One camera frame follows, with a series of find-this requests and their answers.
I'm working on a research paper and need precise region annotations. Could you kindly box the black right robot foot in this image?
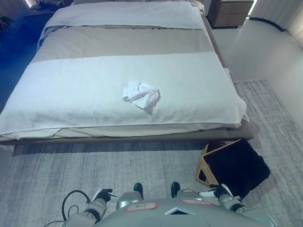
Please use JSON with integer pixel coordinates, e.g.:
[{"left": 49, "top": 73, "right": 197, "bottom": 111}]
[{"left": 170, "top": 182, "right": 181, "bottom": 198}]

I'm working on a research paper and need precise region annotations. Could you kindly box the grey area rug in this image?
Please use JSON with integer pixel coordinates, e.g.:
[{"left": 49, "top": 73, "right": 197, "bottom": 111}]
[{"left": 0, "top": 79, "right": 303, "bottom": 227}]

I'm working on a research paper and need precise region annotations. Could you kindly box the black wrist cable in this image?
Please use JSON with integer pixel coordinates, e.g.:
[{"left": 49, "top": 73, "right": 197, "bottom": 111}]
[{"left": 42, "top": 190, "right": 89, "bottom": 227}]

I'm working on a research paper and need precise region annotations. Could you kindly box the black wooden-framed laundry basket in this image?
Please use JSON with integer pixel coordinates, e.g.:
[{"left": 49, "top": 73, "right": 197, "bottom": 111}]
[{"left": 194, "top": 138, "right": 271, "bottom": 199}]

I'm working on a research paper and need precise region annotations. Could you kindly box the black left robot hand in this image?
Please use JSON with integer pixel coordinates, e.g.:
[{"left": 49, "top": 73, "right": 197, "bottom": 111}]
[{"left": 96, "top": 188, "right": 118, "bottom": 203}]

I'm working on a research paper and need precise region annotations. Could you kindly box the large beige bed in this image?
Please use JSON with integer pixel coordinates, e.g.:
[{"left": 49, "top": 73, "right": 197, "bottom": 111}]
[{"left": 0, "top": 0, "right": 255, "bottom": 156}]

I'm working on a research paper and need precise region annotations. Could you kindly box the wooden nightstand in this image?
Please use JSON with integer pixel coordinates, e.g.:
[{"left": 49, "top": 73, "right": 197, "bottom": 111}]
[{"left": 209, "top": 0, "right": 254, "bottom": 27}]

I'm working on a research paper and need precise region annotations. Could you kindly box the white fleece blanket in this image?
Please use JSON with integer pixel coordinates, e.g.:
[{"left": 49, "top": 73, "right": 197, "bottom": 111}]
[{"left": 0, "top": 51, "right": 247, "bottom": 140}]

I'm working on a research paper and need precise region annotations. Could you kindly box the crumpled white cloth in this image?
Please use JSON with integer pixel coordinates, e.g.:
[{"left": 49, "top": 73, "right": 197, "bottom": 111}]
[{"left": 122, "top": 80, "right": 161, "bottom": 116}]

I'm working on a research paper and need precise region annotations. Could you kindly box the silver robot torso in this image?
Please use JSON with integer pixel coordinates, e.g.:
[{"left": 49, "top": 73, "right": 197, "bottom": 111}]
[{"left": 94, "top": 188, "right": 276, "bottom": 227}]

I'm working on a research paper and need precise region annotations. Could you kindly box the white folded duvet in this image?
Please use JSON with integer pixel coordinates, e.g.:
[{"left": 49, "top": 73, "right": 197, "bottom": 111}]
[{"left": 45, "top": 1, "right": 204, "bottom": 30}]

